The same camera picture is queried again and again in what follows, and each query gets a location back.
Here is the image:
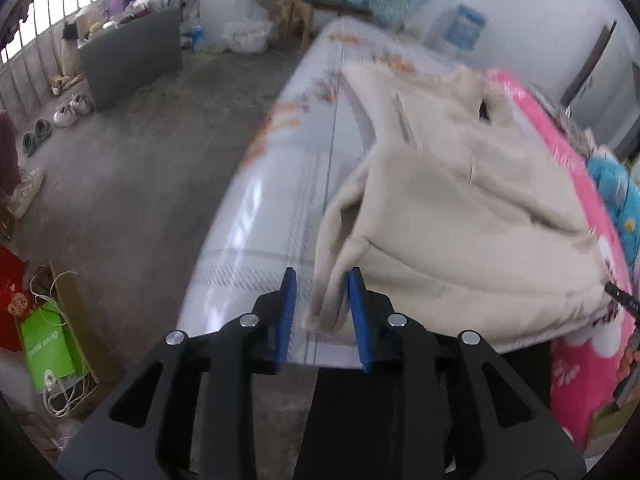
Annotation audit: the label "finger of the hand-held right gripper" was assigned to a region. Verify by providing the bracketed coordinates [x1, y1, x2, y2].
[602, 280, 640, 318]

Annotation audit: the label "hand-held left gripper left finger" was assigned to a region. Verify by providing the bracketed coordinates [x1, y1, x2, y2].
[57, 266, 298, 480]

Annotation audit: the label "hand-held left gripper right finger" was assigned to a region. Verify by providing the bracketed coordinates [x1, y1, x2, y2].
[347, 266, 586, 480]

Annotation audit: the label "cream zip jacket black stripes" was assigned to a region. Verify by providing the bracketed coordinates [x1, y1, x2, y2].
[302, 62, 613, 346]

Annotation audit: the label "pink floral blanket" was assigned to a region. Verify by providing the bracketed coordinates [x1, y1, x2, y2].
[487, 67, 638, 448]

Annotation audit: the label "blue printed blanket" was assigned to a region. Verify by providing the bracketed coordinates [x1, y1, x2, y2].
[587, 155, 640, 266]

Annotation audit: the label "brown cardboard box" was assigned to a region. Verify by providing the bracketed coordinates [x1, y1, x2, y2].
[47, 260, 126, 386]

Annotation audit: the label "green shopping bag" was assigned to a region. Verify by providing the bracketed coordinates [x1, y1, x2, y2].
[20, 297, 83, 393]

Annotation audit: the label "red gift bag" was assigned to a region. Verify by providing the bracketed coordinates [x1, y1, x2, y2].
[0, 245, 31, 351]

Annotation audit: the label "white plastic bag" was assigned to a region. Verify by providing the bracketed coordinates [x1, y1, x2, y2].
[222, 17, 273, 55]

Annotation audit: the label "row of shoes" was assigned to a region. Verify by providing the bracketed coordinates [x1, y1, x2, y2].
[10, 72, 96, 221]

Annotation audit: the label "dark grey cabinet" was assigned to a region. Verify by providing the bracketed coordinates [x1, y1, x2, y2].
[77, 5, 183, 111]

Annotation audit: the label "wooden armchair dark seat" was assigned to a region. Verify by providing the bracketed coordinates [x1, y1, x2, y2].
[270, 0, 376, 51]

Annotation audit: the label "blue water jug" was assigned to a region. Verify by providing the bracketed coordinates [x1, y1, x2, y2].
[445, 2, 488, 51]

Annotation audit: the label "maroon fluffy garment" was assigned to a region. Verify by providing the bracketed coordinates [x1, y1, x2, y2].
[0, 110, 23, 211]

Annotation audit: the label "metal window railing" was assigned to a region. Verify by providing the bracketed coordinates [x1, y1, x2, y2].
[0, 0, 131, 126]

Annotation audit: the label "white cable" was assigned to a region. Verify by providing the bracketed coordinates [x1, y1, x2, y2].
[30, 270, 90, 417]

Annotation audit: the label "dark door frame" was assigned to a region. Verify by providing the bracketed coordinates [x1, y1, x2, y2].
[560, 20, 618, 106]

